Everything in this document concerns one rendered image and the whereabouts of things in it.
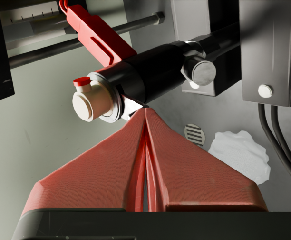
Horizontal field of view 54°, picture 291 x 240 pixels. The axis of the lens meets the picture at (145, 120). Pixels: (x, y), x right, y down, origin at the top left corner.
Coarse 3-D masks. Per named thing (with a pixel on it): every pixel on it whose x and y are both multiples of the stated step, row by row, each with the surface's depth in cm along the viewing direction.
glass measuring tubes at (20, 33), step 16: (0, 0) 33; (16, 0) 34; (32, 0) 36; (48, 0) 37; (80, 0) 39; (0, 16) 35; (16, 16) 36; (32, 16) 38; (48, 16) 38; (64, 16) 39; (16, 32) 35; (32, 32) 36; (48, 32) 40; (64, 32) 41
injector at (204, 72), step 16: (224, 32) 21; (160, 48) 17; (176, 48) 17; (192, 48) 18; (208, 48) 19; (224, 48) 21; (112, 64) 15; (128, 64) 15; (144, 64) 15; (160, 64) 16; (176, 64) 17; (192, 64) 16; (208, 64) 15; (112, 80) 14; (128, 80) 14; (144, 80) 15; (160, 80) 16; (176, 80) 17; (192, 80) 16; (208, 80) 16; (112, 96) 14; (144, 96) 15
